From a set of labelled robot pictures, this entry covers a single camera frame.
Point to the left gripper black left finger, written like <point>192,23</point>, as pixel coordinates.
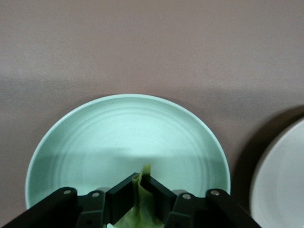
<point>118,199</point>

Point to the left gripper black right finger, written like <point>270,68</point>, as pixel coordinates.
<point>166,202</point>

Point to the green lettuce leaf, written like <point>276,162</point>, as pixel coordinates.
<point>143,209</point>

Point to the mint green round plate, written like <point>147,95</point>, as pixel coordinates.
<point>128,142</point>

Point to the white round plate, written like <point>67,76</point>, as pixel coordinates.
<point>282,180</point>

